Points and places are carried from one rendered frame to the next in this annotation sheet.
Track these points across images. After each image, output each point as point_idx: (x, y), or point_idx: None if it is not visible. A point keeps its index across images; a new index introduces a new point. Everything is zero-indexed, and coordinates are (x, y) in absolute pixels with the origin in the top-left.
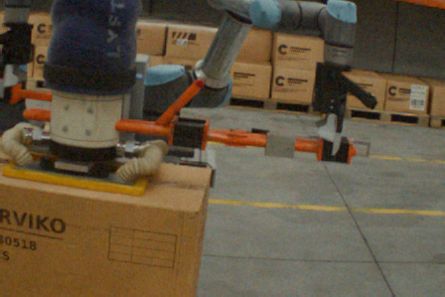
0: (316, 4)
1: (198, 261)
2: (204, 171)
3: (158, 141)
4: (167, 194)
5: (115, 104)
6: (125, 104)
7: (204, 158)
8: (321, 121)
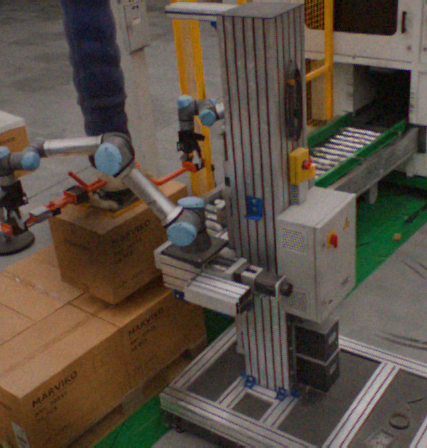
0: (21, 151)
1: (84, 261)
2: (98, 230)
3: (94, 197)
4: (73, 211)
5: (97, 170)
6: (241, 227)
7: (204, 285)
8: (25, 214)
